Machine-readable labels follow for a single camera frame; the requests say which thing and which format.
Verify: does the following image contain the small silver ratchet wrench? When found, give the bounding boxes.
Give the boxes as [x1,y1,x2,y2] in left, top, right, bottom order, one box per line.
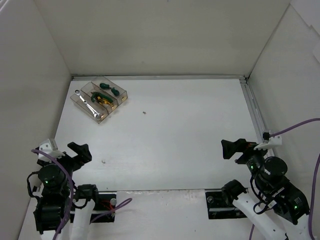
[83,100,100,119]

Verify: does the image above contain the yellow black cutting pliers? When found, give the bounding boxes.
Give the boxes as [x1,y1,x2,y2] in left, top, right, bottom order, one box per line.
[95,96,112,105]

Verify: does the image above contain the green handled pliers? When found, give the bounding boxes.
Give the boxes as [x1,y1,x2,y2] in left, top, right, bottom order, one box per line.
[91,91,102,103]

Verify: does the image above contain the large silver ratchet wrench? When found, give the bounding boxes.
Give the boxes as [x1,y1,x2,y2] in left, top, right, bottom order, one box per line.
[74,89,103,120]

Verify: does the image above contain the green stubby Phillips screwdriver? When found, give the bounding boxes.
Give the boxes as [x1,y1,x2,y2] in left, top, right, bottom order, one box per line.
[110,88,120,96]

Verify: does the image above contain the green stubby flathead screwdriver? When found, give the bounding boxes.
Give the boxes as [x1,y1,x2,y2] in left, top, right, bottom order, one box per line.
[99,82,110,90]

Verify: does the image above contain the yellow needle-nose pliers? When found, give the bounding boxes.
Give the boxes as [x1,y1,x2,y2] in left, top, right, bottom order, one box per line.
[99,98,113,106]

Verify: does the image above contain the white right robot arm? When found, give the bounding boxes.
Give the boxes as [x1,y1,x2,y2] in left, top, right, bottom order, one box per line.
[221,136,313,240]

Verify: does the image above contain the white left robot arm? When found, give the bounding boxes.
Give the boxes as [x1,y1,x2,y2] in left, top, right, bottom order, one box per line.
[27,139,100,240]

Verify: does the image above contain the clear three-compartment container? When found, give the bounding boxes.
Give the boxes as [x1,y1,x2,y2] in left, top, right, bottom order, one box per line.
[70,76,128,124]

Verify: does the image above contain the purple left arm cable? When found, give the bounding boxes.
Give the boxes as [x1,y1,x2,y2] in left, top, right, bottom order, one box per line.
[31,148,133,240]

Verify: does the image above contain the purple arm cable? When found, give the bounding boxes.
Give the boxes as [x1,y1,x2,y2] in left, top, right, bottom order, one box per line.
[248,117,320,240]
[31,148,133,240]

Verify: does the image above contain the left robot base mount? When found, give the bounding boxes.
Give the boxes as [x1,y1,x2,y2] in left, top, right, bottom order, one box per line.
[90,192,117,223]

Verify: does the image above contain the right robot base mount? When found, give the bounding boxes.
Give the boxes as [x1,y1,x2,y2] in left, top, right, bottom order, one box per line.
[205,189,247,220]

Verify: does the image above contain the aluminium rail right edge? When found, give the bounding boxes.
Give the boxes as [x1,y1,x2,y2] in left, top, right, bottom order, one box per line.
[239,78,266,143]

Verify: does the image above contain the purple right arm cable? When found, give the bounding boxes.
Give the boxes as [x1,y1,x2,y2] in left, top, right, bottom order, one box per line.
[248,117,320,240]

